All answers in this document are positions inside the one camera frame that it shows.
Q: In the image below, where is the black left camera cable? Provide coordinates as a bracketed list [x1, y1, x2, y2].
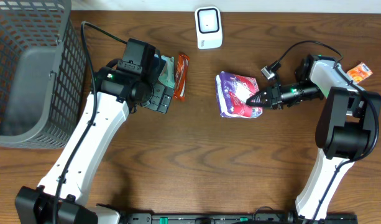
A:
[52, 21, 129, 224]

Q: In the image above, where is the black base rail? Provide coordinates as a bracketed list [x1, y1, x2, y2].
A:
[119, 212, 359, 224]

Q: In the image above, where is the pink purple snack bag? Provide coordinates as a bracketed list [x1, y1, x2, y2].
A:
[215, 71, 263, 119]

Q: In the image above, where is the black right camera cable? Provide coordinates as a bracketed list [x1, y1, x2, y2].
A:
[270, 40, 380, 224]

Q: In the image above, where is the grey plastic mesh basket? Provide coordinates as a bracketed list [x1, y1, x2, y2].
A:
[0, 0, 86, 149]

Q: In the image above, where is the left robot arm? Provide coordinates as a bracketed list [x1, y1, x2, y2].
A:
[15, 39, 173, 223]

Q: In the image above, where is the orange tissue pack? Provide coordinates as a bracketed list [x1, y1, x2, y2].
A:
[346, 62, 373, 84]

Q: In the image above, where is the white barcode scanner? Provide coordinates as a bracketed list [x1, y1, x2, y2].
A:
[195, 6, 223, 50]

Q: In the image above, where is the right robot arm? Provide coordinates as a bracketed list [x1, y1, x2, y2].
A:
[246, 55, 381, 223]

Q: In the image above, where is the red brown snack packet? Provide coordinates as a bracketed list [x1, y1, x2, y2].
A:
[173, 53, 190, 101]

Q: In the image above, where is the teal green snack packet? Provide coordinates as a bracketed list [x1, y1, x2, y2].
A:
[158, 55, 175, 88]

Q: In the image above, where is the black camera cable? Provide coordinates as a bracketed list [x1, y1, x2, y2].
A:
[52, 21, 129, 224]
[270, 40, 380, 224]

